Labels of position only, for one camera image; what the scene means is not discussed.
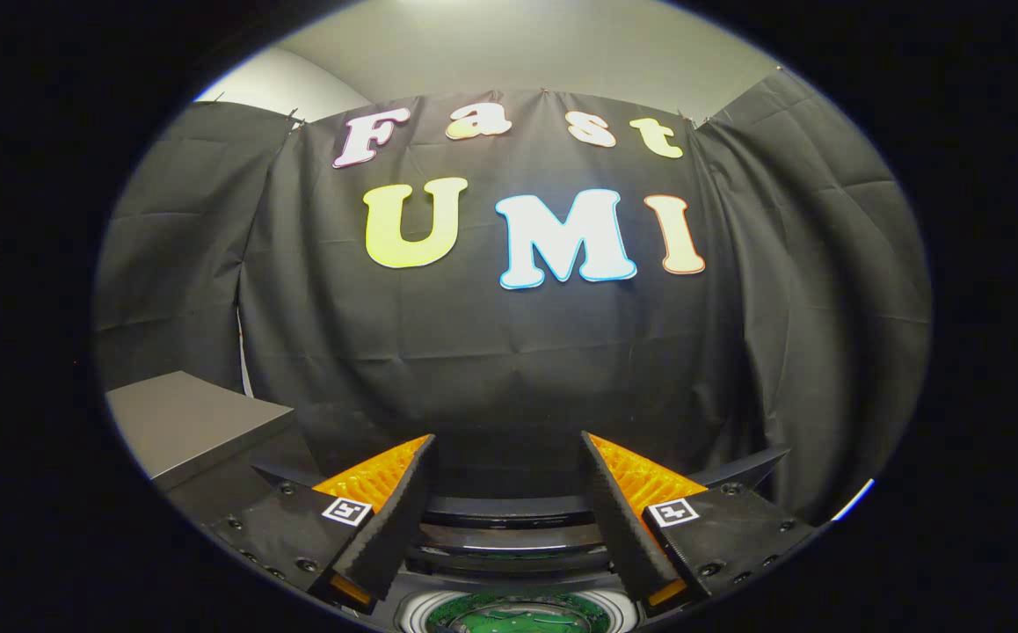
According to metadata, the black backdrop cloth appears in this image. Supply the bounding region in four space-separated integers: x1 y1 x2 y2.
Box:
94 69 934 528

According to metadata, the grey washing machine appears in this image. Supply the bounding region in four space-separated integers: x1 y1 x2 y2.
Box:
375 563 652 633

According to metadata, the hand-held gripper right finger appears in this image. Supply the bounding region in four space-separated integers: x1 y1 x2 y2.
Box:
579 431 819 617

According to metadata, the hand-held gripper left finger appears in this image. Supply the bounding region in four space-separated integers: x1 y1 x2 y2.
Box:
208 433 438 615

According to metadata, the green polo shirt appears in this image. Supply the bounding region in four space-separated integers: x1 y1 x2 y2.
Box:
425 591 613 633

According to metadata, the grey cabinet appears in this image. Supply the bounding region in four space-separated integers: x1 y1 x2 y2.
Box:
105 370 321 530

